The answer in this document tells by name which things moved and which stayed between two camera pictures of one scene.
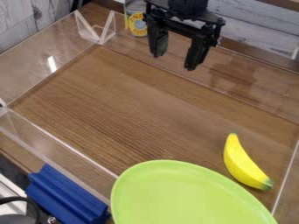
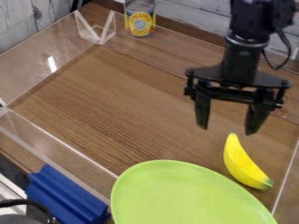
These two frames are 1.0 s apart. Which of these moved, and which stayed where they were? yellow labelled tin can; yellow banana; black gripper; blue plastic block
Moved: black gripper
Stayed: blue plastic block; yellow labelled tin can; yellow banana
